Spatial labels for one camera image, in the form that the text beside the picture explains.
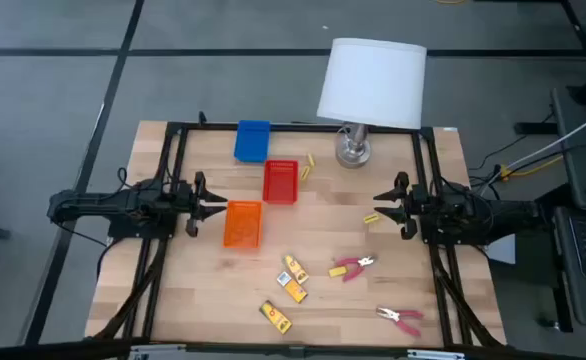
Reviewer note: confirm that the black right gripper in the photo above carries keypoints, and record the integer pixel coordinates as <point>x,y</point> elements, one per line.
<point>415,205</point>

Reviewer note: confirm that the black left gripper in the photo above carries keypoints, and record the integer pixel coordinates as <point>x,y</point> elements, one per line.
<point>190,200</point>

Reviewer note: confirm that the yellow crayon box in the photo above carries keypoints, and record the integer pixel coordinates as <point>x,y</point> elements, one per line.
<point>275,317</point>
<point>295,268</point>
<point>293,290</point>

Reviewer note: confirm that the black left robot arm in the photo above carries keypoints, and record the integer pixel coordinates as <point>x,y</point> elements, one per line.
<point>98,202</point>

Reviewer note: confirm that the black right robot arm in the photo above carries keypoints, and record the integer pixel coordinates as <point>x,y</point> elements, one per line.
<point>498,210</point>

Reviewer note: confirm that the orange plastic basket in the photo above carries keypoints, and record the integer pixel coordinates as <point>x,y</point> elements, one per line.
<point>243,225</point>

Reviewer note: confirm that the red plastic basket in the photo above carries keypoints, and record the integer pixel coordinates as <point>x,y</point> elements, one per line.
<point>280,182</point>

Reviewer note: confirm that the blue plastic basket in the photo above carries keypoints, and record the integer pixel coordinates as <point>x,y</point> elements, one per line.
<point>252,142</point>

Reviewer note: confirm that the white paper sheet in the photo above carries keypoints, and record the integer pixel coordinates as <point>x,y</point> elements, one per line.
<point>505,250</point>

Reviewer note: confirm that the white shade table lamp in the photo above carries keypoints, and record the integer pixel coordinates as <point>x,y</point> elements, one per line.
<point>373,85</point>

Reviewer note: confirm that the black desk leg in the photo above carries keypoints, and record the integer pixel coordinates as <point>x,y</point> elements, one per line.
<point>533,128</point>

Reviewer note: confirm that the dark grey desk top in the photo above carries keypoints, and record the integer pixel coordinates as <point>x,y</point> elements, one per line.
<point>583,150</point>

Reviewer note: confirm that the black metal table frame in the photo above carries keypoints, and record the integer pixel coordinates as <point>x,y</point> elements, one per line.
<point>213,127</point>

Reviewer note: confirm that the black camera mount rail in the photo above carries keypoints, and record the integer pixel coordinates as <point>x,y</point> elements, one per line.
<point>48,350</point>

